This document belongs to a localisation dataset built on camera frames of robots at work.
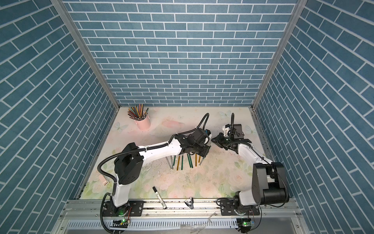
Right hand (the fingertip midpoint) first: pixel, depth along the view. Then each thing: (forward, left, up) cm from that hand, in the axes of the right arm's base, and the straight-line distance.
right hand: (213, 140), depth 89 cm
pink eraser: (-28, +59, -9) cm, 66 cm away
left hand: (-8, +1, -1) cm, 9 cm away
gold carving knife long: (-12, +21, -10) cm, 26 cm away
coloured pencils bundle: (+16, +53, +4) cm, 56 cm away
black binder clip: (-34, +11, -11) cm, 37 cm away
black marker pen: (-33, +27, -10) cm, 44 cm away
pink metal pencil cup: (+11, +48, -3) cm, 49 cm away
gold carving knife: (-9, +10, -10) cm, 17 cm away
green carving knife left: (-10, +24, -11) cm, 28 cm away
